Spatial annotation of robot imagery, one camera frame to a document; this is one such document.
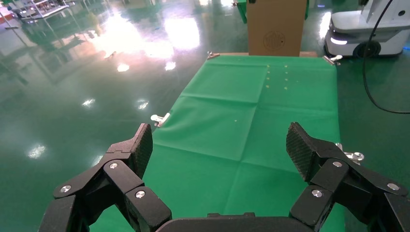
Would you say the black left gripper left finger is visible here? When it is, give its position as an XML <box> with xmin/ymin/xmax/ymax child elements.
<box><xmin>38</xmin><ymin>123</ymin><xmax>173</xmax><ymax>232</ymax></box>

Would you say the distant white workbench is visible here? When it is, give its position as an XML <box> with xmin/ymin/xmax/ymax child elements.
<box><xmin>0</xmin><ymin>0</ymin><xmax>70</xmax><ymax>25</ymax></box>

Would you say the long black floor cable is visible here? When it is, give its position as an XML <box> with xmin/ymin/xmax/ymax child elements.
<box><xmin>362</xmin><ymin>0</ymin><xmax>410</xmax><ymax>115</ymax></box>

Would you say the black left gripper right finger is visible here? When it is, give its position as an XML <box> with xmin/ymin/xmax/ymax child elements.
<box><xmin>286</xmin><ymin>121</ymin><xmax>410</xmax><ymax>232</ymax></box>

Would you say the green table cloth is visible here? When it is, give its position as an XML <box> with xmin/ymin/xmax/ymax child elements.
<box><xmin>89</xmin><ymin>55</ymin><xmax>346</xmax><ymax>232</ymax></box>

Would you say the small brown cardboard box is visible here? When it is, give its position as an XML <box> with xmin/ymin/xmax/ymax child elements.
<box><xmin>246</xmin><ymin>0</ymin><xmax>308</xmax><ymax>58</ymax></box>

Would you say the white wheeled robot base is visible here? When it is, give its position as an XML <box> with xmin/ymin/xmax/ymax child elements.
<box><xmin>323</xmin><ymin>0</ymin><xmax>410</xmax><ymax>59</ymax></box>

